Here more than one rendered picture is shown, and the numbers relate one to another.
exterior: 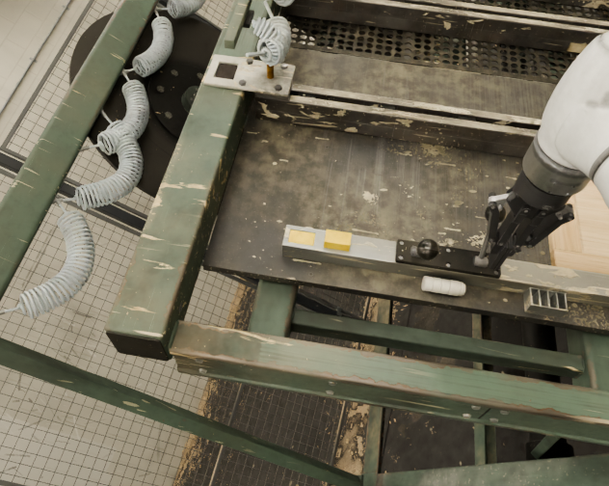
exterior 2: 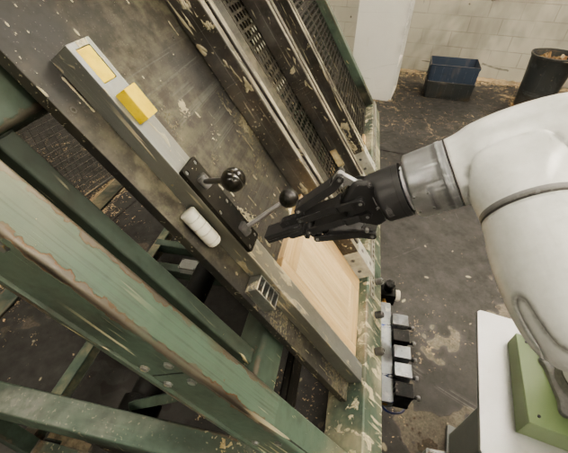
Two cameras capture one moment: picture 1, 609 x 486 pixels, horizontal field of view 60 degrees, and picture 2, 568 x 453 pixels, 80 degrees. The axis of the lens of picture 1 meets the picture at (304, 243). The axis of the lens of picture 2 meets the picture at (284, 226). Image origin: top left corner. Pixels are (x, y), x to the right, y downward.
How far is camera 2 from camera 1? 0.49 m
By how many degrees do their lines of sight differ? 39
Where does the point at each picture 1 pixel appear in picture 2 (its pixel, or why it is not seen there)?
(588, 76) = not seen: outside the picture
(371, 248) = (164, 142)
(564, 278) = (284, 282)
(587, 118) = (547, 146)
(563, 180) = (438, 195)
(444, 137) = (261, 125)
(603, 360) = (267, 360)
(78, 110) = not seen: outside the picture
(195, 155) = not seen: outside the picture
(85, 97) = not seen: outside the picture
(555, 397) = (243, 385)
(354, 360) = (64, 235)
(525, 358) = (218, 332)
